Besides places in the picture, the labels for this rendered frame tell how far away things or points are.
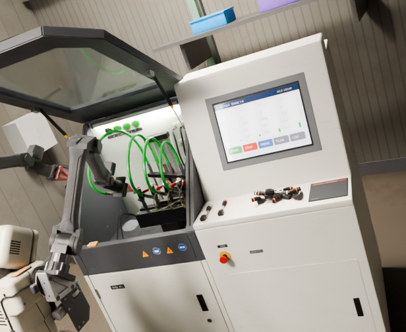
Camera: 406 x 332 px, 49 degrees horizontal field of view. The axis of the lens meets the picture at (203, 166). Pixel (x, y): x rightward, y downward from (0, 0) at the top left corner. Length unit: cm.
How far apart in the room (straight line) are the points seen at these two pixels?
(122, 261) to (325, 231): 100
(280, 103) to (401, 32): 197
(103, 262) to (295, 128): 115
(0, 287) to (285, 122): 130
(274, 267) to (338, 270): 27
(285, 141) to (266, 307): 78
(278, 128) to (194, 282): 84
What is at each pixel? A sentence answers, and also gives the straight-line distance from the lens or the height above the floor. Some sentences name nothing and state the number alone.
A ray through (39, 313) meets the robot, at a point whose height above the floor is 104.
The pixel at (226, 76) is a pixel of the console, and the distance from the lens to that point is 208.
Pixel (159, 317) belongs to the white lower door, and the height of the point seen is 48.
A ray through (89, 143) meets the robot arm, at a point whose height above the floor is 153.
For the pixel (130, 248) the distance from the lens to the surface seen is 223.
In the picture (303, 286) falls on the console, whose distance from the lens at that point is 210.
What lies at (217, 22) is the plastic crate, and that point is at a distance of 355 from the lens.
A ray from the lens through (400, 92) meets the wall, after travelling 396.
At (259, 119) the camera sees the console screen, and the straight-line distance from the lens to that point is 205.
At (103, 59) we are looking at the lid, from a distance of 192.
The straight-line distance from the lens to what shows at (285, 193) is 197.
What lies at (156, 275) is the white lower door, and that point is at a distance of 227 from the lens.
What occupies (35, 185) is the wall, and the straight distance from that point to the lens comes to 470.
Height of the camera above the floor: 186
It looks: 19 degrees down
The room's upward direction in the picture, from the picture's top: 20 degrees counter-clockwise
